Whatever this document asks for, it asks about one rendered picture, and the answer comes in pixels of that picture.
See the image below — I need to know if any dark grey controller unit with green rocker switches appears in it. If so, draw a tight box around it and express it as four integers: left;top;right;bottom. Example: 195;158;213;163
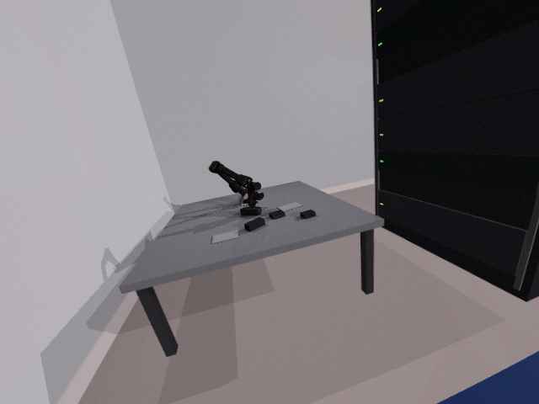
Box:
240;206;262;215

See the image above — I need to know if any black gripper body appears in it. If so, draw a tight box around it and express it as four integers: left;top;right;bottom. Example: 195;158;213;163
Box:
243;190;261;204

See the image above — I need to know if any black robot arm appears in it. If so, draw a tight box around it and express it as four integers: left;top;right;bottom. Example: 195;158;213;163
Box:
208;161;264;199

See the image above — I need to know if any white flat rectangular plate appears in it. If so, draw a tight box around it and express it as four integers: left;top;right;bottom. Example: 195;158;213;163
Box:
211;230;238;244

